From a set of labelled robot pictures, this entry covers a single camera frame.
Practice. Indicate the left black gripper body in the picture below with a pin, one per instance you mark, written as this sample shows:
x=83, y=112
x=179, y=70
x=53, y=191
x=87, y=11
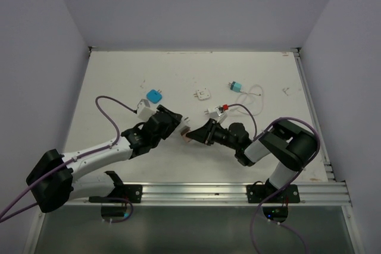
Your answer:
x=172, y=123

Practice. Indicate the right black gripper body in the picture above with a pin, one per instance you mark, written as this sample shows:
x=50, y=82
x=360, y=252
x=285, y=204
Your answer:
x=221, y=137

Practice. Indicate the black base bracket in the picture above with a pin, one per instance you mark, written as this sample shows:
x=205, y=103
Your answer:
x=259, y=192
x=120, y=194

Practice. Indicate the right black base bracket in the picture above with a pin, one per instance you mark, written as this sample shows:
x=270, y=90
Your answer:
x=259, y=192

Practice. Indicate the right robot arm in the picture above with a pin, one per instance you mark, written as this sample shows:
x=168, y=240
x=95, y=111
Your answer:
x=291, y=141

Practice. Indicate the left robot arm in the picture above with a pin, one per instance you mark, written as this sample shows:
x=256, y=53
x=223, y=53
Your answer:
x=58, y=178

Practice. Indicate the white cube charger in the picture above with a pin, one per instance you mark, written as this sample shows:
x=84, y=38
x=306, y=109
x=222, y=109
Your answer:
x=213, y=113

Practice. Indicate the white plug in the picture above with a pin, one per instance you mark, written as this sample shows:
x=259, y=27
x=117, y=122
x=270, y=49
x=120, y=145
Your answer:
x=202, y=94

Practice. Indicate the brown USB charger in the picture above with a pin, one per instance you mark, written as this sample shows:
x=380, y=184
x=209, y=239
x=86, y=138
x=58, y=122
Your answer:
x=184, y=133

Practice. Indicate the left black base bracket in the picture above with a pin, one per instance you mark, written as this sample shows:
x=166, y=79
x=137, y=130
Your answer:
x=120, y=194

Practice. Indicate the white cube power socket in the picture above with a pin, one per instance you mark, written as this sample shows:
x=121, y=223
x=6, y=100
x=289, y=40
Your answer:
x=184, y=126

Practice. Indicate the aluminium mounting rail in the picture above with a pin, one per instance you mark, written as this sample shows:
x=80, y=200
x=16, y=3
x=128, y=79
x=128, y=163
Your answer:
x=235, y=194

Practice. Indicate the blue plug adapter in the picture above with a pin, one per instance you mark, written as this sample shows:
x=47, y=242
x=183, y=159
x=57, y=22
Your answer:
x=154, y=96

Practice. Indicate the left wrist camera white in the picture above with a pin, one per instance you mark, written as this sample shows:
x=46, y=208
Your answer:
x=143, y=110

